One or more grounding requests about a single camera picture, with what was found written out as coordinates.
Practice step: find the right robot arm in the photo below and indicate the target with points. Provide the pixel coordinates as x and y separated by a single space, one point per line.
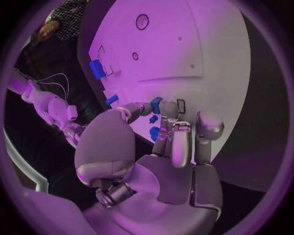
43 100

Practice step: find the person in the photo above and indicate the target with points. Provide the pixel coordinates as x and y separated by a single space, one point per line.
66 18

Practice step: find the blue plug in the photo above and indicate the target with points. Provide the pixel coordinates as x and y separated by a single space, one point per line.
154 132

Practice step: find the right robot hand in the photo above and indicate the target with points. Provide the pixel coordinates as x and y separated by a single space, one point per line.
74 131

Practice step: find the small blue peg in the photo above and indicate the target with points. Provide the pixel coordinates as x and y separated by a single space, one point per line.
153 119

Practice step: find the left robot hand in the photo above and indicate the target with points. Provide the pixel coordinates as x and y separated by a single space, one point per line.
147 183

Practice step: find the blue rectangular block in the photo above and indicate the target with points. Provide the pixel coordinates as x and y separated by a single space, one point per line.
97 69

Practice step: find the white task board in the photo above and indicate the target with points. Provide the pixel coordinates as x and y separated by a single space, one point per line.
170 60

